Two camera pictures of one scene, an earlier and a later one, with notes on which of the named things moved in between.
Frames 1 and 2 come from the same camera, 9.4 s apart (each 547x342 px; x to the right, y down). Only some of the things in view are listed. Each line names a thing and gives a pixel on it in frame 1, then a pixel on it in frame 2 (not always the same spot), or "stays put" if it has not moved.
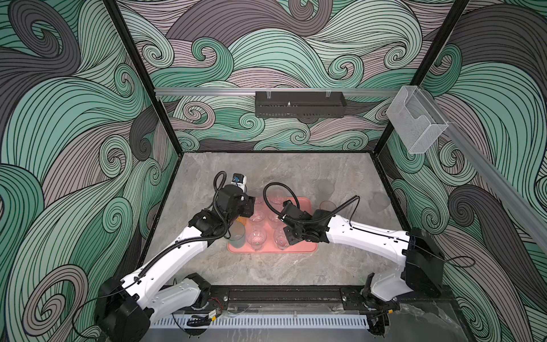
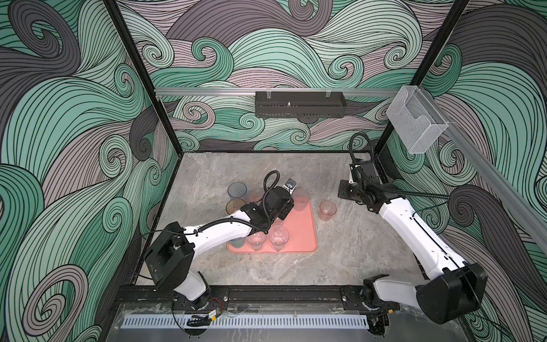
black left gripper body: x=244 y=209 -> x=282 y=215
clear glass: x=256 y=236 stays put
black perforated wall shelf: x=300 y=104 stays put
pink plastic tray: x=265 y=232 stays put
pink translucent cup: x=327 y=205 stays put
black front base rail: x=321 y=295 stays put
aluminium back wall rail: x=279 y=90 stays put
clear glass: x=323 y=189 -> x=301 y=198
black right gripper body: x=295 y=236 -> x=349 y=191
